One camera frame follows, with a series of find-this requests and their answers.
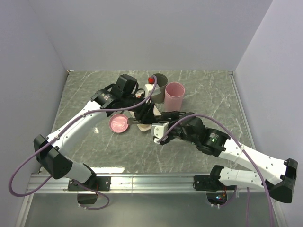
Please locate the white rectangular plate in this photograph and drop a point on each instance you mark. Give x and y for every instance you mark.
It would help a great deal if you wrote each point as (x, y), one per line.
(145, 127)

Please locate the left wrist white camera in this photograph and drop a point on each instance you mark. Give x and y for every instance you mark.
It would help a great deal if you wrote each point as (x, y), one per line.
(150, 85)

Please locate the pink cylindrical container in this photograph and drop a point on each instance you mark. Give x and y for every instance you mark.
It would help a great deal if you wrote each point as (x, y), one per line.
(174, 94)

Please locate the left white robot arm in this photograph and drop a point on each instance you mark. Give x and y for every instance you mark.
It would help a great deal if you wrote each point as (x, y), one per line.
(51, 151)

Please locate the wrist white camera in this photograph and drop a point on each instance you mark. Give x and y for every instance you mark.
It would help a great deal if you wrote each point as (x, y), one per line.
(150, 85)
(159, 132)

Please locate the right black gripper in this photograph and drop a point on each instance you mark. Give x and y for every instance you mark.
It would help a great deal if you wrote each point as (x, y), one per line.
(174, 116)

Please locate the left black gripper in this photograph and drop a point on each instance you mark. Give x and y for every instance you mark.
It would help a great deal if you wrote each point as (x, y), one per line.
(146, 115)

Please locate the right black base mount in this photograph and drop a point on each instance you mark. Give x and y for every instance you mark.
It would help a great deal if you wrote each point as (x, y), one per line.
(209, 183)

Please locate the grey cylindrical container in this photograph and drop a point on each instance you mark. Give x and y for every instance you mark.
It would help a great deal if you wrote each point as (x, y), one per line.
(162, 82)

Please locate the metal tongs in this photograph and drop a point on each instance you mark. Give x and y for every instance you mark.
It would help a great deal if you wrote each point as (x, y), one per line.
(132, 121)

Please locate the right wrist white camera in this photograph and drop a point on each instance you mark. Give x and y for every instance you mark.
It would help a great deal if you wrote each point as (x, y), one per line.
(159, 132)

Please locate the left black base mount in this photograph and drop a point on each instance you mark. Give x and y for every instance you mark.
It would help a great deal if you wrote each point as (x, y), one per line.
(101, 183)

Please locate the aluminium rail frame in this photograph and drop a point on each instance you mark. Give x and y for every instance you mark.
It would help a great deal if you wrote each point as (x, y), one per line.
(126, 183)

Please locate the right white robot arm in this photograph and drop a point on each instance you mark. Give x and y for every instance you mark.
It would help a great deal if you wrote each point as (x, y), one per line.
(261, 171)

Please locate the pink round lid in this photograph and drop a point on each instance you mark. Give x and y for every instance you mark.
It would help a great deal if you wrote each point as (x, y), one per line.
(118, 123)

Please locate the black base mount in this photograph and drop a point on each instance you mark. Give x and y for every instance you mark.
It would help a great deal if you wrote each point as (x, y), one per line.
(101, 183)
(209, 183)

